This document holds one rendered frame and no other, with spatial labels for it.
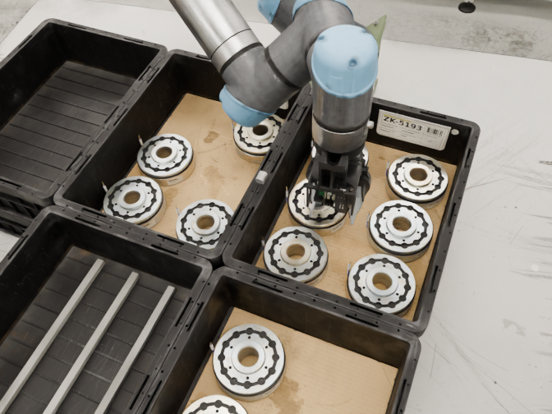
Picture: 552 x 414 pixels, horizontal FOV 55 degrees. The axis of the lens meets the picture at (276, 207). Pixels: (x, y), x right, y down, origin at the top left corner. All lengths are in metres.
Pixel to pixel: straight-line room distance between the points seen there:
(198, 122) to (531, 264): 0.69
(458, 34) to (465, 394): 2.01
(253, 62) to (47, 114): 0.57
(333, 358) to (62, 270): 0.47
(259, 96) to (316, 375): 0.40
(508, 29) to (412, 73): 1.45
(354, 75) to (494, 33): 2.17
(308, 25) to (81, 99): 0.63
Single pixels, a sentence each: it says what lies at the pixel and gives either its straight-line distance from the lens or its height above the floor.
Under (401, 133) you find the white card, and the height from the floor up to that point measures 0.88.
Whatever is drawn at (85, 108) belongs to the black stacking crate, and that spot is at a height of 0.83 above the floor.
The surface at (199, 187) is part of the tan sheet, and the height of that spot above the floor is 0.83.
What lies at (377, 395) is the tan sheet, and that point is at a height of 0.83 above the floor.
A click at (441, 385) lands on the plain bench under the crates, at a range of 0.96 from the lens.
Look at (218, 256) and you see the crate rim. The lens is 0.78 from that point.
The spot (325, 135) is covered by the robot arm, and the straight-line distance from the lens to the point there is 0.69.
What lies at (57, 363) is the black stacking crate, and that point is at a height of 0.83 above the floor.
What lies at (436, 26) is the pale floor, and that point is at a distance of 2.74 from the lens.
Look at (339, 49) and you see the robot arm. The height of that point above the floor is 1.21.
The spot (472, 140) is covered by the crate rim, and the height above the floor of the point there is 0.93.
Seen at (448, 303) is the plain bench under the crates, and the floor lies 0.70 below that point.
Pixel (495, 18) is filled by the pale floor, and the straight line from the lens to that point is 2.85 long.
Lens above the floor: 1.60
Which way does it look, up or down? 55 degrees down
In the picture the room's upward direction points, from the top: 5 degrees counter-clockwise
